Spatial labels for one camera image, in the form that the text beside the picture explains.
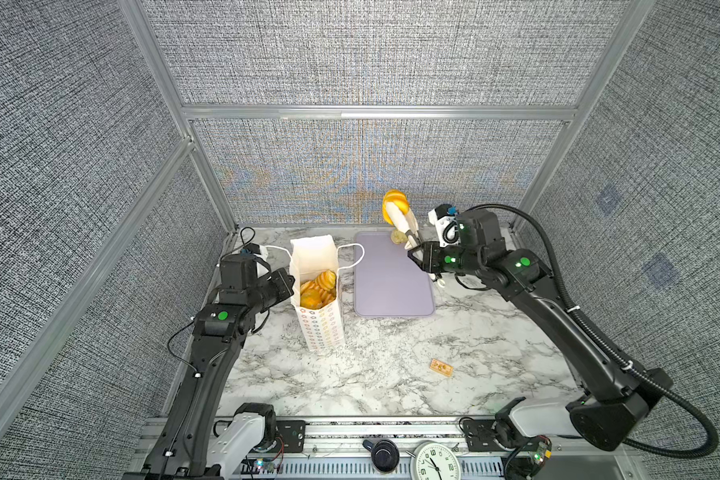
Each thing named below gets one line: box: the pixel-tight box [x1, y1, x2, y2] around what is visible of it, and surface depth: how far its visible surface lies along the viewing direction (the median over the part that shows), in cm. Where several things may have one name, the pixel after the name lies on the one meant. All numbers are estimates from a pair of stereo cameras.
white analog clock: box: [409, 441, 462, 480], surface depth 68 cm
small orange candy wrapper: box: [430, 358, 454, 378], surface depth 85 cm
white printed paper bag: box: [290, 234, 345, 352], surface depth 81 cm
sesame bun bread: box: [300, 288, 322, 309], surface depth 78 cm
